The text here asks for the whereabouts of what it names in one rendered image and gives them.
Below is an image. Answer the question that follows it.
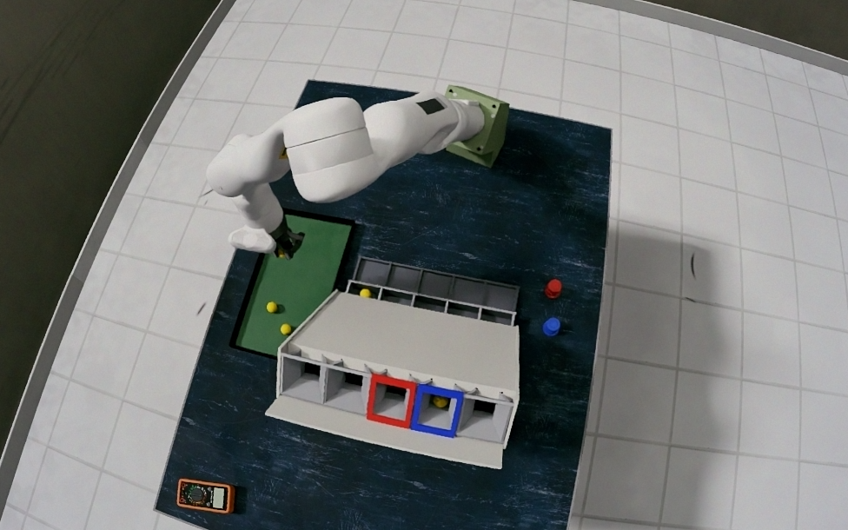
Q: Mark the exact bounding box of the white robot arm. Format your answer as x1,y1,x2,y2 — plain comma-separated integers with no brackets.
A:
206,90,485,253

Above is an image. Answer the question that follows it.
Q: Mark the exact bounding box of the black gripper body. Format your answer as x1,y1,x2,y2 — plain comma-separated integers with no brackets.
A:
269,213,292,243

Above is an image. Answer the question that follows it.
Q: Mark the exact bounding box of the blue square frame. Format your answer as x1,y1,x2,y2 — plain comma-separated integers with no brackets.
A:
411,383,464,438

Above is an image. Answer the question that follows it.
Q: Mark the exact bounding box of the orange digital multimeter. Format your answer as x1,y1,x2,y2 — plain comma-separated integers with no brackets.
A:
177,479,235,513

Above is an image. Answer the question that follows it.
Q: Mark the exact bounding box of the red square frame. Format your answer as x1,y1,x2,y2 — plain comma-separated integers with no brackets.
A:
367,374,416,429

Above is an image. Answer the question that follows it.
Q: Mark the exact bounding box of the blue plug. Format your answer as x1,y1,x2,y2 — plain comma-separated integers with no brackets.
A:
543,318,560,336

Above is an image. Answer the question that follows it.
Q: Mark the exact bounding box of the red plug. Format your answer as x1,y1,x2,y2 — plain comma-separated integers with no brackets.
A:
545,280,561,299

